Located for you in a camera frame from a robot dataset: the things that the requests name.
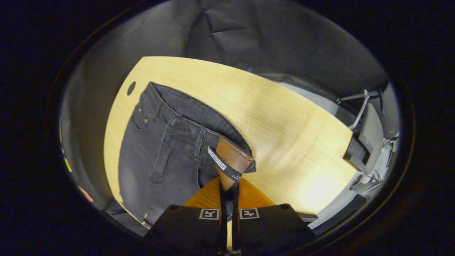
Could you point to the grey chair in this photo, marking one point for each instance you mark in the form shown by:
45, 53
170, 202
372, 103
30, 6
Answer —
371, 135

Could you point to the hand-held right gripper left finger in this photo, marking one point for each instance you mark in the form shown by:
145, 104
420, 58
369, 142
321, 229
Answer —
188, 227

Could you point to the black backdrop cloth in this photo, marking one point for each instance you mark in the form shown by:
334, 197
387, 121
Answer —
249, 35

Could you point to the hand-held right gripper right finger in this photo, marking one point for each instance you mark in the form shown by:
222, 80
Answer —
270, 227

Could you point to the white metal frame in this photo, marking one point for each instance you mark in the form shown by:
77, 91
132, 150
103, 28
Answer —
360, 113

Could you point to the dark grey jeans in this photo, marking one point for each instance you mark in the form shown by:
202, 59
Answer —
160, 153

